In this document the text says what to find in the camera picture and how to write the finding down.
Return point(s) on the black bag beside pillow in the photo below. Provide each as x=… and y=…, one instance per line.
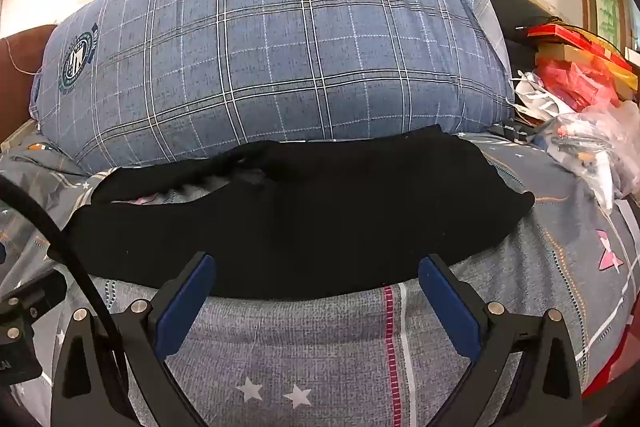
x=514, y=18

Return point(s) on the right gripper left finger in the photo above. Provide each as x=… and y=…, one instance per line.
x=90, y=389

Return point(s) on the clear plastic bags pile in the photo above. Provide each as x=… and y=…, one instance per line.
x=600, y=144

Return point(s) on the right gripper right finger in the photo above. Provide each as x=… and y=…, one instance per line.
x=545, y=389

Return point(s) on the brown wooden headboard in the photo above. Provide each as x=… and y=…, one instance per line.
x=21, y=56

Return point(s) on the red orange gift boxes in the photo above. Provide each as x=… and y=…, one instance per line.
x=580, y=68

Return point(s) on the blue plaid pillow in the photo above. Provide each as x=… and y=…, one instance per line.
x=138, y=82

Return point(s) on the black pants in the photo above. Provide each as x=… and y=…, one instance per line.
x=298, y=221

